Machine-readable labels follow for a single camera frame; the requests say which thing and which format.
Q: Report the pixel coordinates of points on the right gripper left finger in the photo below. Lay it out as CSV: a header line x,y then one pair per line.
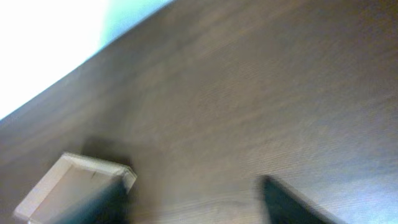
x,y
108,206

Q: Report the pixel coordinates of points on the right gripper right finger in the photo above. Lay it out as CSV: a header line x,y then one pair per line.
x,y
284,204

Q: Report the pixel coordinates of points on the brown cardboard box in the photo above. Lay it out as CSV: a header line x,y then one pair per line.
x,y
72,179

